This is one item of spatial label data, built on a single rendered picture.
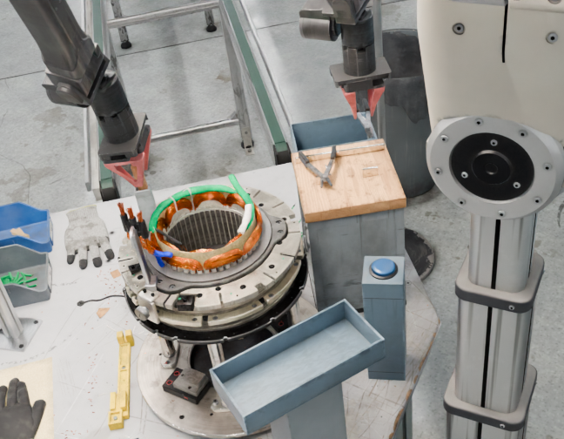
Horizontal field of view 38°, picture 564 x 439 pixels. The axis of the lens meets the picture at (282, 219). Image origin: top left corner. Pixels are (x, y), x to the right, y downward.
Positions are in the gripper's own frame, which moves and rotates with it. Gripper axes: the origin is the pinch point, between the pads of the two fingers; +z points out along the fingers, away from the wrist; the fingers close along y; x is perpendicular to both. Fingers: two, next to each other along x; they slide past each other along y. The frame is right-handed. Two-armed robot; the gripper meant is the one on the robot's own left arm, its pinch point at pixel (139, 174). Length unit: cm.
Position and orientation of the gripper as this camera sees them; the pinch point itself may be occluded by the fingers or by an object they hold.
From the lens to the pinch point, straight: 141.1
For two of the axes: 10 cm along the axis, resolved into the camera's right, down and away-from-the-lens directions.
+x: 9.8, -1.0, -1.8
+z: 2.0, 7.1, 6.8
